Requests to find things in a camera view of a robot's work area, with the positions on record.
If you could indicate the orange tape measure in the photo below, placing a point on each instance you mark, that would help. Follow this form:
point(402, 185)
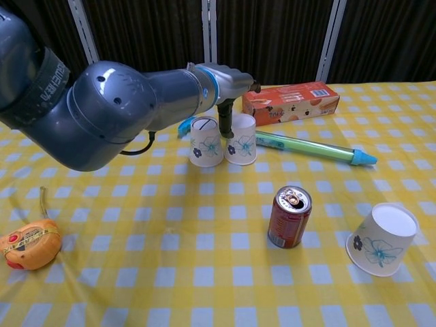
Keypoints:
point(32, 245)

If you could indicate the paper cup with black line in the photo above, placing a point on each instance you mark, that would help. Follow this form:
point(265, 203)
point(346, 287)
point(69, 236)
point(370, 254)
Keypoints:
point(205, 146)

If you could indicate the red soda can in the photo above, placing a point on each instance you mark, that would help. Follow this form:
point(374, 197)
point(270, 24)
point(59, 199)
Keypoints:
point(289, 221)

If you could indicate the orange cardboard snack box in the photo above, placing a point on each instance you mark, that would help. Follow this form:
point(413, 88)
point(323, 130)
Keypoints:
point(289, 102)

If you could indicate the white partition post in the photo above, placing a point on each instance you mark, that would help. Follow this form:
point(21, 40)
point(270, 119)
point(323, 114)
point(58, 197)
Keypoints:
point(209, 30)
point(330, 41)
point(83, 30)

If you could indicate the green blue water pump toy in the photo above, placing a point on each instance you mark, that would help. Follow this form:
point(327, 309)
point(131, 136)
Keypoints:
point(306, 144)

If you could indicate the yellow white checked tablecloth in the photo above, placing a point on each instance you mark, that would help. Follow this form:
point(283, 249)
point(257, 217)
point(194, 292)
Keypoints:
point(204, 272)

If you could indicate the white floral paper cup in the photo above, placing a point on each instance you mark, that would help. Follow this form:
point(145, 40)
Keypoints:
point(242, 143)
point(381, 238)

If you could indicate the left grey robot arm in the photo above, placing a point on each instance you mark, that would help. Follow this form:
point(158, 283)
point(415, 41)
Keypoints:
point(102, 109)

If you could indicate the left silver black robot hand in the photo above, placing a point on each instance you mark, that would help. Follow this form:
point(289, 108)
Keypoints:
point(235, 81)

